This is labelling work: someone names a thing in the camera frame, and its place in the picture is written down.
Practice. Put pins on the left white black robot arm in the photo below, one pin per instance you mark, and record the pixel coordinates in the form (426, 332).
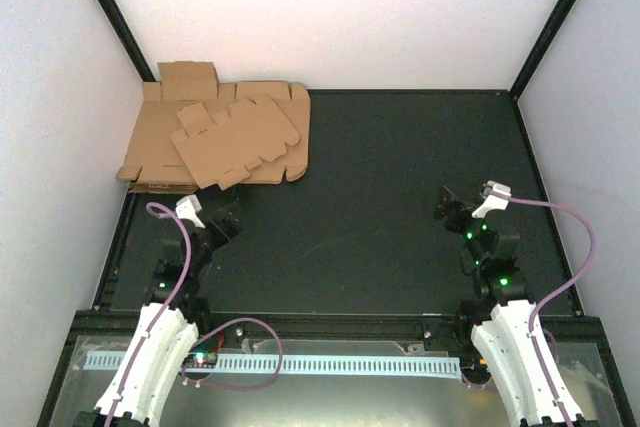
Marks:
(169, 323)

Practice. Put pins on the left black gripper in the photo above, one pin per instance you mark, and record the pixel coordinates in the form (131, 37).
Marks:
(224, 236)

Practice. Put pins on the left black frame post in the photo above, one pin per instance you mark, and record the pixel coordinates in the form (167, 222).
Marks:
(123, 32)

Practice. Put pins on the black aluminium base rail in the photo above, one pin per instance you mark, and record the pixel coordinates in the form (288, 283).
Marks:
(436, 332)

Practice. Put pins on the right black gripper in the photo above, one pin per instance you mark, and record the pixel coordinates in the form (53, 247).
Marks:
(441, 210)

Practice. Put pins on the white slotted cable duct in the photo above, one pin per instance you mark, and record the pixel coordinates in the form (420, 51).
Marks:
(327, 365)

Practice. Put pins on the black frame post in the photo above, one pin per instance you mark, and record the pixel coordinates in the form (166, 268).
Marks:
(123, 32)
(548, 33)

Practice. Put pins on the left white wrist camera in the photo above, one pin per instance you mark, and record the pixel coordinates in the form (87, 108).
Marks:
(188, 208)

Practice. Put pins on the brown cardboard box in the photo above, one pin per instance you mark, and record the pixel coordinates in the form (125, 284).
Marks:
(250, 140)

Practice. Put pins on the right black frame post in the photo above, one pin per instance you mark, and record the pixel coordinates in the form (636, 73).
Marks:
(548, 33)

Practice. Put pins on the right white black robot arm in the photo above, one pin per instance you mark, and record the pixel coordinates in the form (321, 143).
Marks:
(502, 323)

